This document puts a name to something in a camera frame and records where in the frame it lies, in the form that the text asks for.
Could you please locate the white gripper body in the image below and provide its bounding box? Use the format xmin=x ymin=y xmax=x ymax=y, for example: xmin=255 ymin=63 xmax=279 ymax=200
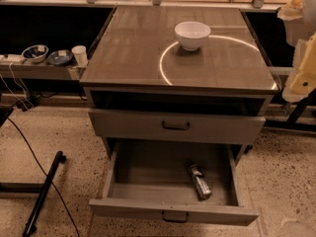
xmin=282 ymin=34 xmax=316 ymax=103

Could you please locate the silver redbull can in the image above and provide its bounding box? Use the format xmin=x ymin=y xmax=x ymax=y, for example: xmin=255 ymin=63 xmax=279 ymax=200
xmin=189 ymin=165 xmax=212 ymax=199

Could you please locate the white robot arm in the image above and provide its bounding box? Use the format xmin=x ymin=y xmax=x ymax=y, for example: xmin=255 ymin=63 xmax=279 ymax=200
xmin=277 ymin=0 xmax=316 ymax=103

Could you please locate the closed upper drawer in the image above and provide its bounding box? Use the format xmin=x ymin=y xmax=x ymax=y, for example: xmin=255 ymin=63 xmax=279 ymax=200
xmin=89 ymin=109 xmax=265 ymax=144

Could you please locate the wooden drawer cabinet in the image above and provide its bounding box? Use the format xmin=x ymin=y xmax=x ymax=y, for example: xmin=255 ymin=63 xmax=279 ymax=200
xmin=80 ymin=6 xmax=278 ymax=159

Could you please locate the open lower drawer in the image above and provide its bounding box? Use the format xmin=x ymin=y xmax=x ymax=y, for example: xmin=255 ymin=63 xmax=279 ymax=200
xmin=89 ymin=140 xmax=258 ymax=226

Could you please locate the white ceramic bowl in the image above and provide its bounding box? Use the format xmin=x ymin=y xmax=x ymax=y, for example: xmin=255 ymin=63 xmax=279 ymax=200
xmin=175 ymin=21 xmax=211 ymax=50

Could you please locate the white paper cup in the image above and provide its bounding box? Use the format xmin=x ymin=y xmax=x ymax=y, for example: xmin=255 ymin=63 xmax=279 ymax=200
xmin=71 ymin=45 xmax=88 ymax=66

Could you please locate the dark blue bowl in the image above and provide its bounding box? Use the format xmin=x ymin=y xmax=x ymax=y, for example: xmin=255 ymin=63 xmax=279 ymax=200
xmin=47 ymin=49 xmax=73 ymax=65

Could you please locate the white patterned bowl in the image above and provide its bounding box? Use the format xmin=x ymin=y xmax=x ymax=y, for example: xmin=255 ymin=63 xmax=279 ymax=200
xmin=22 ymin=44 xmax=48 ymax=63

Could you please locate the grey side shelf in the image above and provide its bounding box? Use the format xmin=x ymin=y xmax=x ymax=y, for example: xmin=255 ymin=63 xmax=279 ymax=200
xmin=0 ymin=62 xmax=86 ymax=80

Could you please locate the white power strip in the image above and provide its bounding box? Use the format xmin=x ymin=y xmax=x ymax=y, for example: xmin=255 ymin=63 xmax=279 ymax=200
xmin=0 ymin=54 xmax=24 ymax=64

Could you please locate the black metal stand leg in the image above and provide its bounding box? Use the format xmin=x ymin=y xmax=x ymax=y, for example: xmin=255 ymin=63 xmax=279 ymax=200
xmin=23 ymin=151 xmax=66 ymax=237

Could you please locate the black floor cable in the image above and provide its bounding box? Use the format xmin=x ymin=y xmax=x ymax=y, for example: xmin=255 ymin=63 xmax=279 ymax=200
xmin=7 ymin=117 xmax=81 ymax=237

